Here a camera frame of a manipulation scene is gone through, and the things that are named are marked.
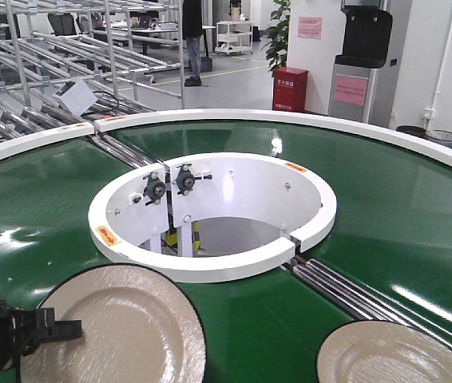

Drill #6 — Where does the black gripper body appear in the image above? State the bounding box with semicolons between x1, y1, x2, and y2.
0;300;37;372

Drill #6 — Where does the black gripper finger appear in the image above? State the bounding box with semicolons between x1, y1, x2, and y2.
34;307;82;345

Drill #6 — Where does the beige plate black rim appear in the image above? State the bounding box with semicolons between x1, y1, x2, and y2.
21;263;206;382
315;321;452;382

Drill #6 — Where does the white shelf cart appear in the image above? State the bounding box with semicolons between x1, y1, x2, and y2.
215;21;252;56

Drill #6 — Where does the white control box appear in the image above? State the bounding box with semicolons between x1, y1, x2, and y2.
53;77;97;116

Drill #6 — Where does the metal roller rack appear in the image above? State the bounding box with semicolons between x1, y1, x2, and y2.
0;0;187;152

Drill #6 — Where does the steel conveyor rollers right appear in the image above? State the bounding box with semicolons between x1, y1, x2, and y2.
282;256;452;351

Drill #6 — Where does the red fire extinguisher cabinet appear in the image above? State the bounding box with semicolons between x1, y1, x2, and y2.
272;67;308;112

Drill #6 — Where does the person in dark clothes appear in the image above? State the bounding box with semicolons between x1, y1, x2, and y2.
182;0;203;87

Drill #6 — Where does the green potted plant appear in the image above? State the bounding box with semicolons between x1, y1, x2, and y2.
264;0;291;74

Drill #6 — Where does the black and grey water dispenser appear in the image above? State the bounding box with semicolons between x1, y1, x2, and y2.
328;1;393;123

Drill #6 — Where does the white outer conveyor rim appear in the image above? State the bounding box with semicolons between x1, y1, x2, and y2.
0;109;452;167

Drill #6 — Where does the black bearing mount left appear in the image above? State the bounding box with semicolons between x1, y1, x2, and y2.
143;172;166;206

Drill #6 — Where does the black bearing mount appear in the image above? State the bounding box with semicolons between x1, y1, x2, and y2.
143;172;166;206
176;164;213;195

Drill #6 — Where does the white inner conveyor ring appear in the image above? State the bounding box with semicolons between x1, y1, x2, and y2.
88;152;338;284

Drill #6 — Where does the black bearing mount right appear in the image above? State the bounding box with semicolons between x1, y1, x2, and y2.
176;164;213;195

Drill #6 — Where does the pink wall notice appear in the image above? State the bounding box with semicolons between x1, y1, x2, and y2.
298;17;323;40

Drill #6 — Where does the grey wire waste basket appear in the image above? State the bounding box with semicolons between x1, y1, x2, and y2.
425;129;452;148

